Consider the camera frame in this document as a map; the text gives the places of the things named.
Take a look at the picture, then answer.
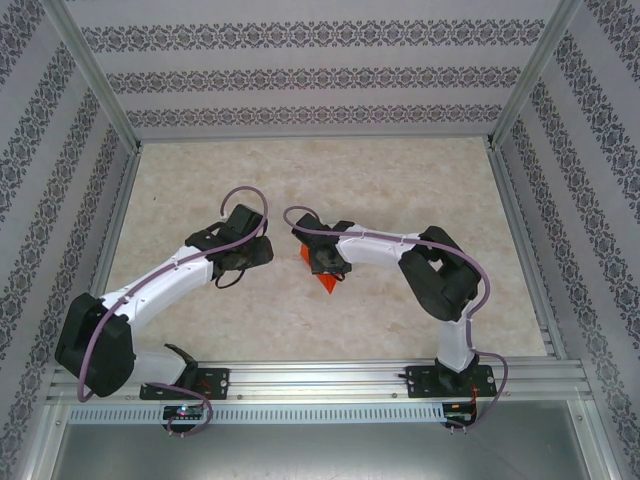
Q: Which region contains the aluminium side rail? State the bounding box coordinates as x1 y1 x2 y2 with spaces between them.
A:
67 147 144 365
487 147 566 361

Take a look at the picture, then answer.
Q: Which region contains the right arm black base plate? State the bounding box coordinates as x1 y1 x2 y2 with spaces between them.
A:
407 364 499 400

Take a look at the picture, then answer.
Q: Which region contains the aluminium frame post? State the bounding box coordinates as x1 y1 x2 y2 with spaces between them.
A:
487 0 586 151
43 0 144 151

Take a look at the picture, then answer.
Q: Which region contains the aluminium mounting rail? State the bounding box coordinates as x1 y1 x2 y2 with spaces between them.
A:
47 363 594 401

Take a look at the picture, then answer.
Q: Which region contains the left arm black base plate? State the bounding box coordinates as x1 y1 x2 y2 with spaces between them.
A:
139 367 231 401

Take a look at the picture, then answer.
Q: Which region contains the orange paper sheet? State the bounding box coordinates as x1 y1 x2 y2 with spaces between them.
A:
298 244 341 295

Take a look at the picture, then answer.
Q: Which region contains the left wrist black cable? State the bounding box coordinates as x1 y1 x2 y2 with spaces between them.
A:
215 267 246 289

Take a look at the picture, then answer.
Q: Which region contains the slotted grey cable duct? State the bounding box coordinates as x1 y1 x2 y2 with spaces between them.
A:
67 403 446 425

